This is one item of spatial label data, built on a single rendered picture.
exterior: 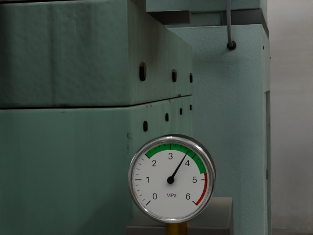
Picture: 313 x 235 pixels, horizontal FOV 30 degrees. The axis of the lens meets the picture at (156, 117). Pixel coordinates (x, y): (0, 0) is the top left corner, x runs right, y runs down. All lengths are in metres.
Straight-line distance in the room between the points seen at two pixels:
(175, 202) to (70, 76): 0.15
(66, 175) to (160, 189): 0.11
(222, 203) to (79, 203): 0.13
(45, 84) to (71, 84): 0.02
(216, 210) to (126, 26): 0.17
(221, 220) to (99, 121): 0.13
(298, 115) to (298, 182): 0.32
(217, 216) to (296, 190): 2.48
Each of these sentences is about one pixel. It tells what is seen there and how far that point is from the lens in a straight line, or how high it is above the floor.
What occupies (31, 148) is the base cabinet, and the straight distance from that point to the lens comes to 0.51.
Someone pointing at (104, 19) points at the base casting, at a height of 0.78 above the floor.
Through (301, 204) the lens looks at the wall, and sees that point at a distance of 2.97.
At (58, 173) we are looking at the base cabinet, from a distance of 0.50.
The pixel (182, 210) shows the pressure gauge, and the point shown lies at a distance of 0.42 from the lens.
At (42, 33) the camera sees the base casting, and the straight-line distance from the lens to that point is 0.50.
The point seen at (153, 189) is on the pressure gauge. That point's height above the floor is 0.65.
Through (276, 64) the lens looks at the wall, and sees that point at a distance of 2.91.
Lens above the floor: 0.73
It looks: 3 degrees down
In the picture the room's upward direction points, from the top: 1 degrees counter-clockwise
